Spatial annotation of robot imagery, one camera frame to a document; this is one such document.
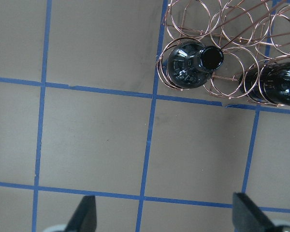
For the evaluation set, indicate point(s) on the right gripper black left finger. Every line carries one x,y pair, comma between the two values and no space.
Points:
84,218

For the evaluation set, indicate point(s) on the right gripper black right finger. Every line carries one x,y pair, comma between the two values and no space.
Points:
247,217

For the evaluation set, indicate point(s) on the dark wine bottle in basket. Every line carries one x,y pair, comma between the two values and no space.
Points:
191,64

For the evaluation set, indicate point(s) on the copper wire wine basket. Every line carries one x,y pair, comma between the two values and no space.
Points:
250,33

